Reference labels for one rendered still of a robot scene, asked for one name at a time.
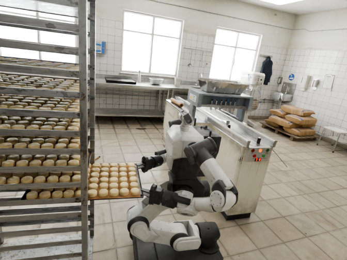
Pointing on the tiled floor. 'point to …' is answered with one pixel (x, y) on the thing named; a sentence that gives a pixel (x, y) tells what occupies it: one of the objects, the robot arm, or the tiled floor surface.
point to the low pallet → (289, 133)
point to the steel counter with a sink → (168, 84)
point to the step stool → (335, 136)
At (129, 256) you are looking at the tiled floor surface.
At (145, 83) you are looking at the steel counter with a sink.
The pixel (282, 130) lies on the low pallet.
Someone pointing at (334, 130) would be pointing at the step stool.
